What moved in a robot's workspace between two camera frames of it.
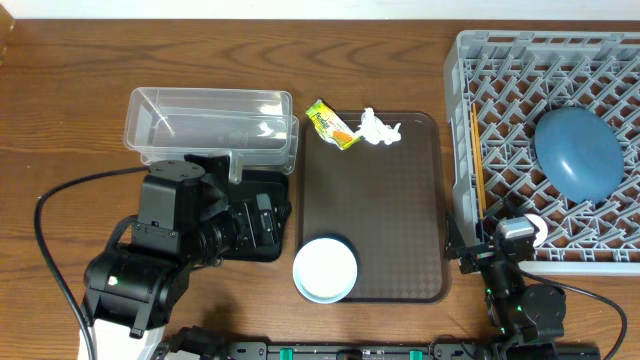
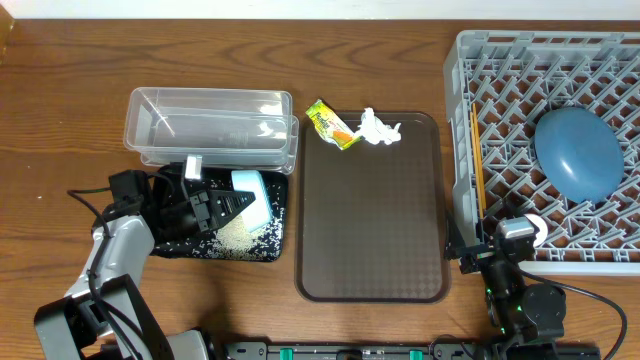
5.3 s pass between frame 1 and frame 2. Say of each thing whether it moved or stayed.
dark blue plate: stayed
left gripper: moved
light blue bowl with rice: moved
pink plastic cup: stayed
